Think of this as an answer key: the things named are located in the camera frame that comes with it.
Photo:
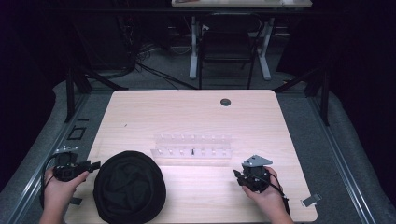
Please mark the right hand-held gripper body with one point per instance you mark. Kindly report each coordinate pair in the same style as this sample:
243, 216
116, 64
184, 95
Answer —
257, 177

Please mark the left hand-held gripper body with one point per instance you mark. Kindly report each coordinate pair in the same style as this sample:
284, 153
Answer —
67, 171

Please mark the person's left hand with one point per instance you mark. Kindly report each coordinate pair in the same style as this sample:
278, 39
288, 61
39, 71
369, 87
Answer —
59, 189

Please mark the person's right hand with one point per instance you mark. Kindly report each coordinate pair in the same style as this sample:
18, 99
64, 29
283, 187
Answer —
269, 199

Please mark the grey metal table clip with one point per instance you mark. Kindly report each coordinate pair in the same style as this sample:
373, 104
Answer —
311, 200
76, 201

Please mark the black round cloth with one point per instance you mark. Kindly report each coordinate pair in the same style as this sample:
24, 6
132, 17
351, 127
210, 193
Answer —
129, 188

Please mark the clear acrylic rack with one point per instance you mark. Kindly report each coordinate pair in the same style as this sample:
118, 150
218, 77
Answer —
193, 147

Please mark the black metal stand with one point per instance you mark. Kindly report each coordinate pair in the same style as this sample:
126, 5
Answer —
71, 96
325, 99

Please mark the grey round table grommet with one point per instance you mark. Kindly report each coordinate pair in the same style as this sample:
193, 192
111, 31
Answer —
225, 102

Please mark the black chair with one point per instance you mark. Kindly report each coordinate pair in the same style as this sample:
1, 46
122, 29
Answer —
229, 46

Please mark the white-legged desk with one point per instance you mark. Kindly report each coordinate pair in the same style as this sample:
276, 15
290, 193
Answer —
236, 3

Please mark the aluminium floor rail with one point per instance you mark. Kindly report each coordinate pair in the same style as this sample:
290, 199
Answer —
342, 161
40, 168

